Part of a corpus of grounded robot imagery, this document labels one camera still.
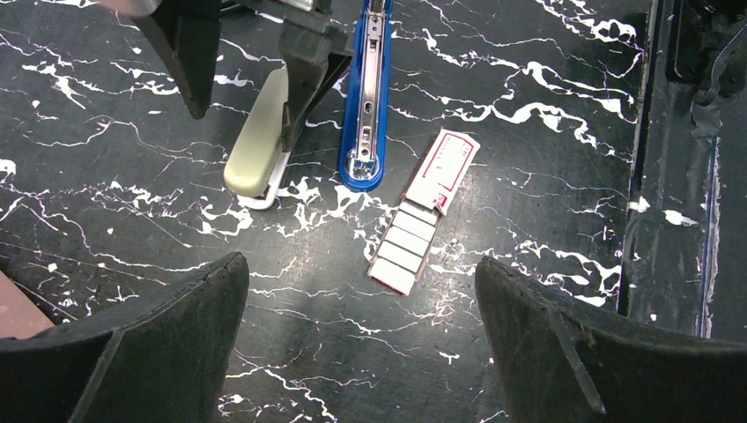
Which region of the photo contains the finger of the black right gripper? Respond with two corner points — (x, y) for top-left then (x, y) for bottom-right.
(132, 0), (221, 119)
(278, 11), (352, 152)

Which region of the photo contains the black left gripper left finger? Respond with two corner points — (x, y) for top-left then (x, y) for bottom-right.
(1, 252), (249, 422)

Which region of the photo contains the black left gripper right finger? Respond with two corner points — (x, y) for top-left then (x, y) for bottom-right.
(475, 256), (746, 422)

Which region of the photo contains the blue stapler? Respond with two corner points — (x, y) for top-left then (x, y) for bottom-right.
(338, 0), (393, 191)

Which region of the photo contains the beige small stapler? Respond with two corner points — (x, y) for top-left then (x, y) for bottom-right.
(223, 69), (290, 211)

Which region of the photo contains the red white staple box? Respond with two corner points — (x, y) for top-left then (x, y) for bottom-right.
(367, 129), (480, 295)

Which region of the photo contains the pink plastic storage box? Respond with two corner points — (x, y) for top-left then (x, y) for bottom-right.
(0, 272), (55, 339)

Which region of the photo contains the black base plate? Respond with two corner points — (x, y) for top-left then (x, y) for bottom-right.
(618, 1), (746, 342)

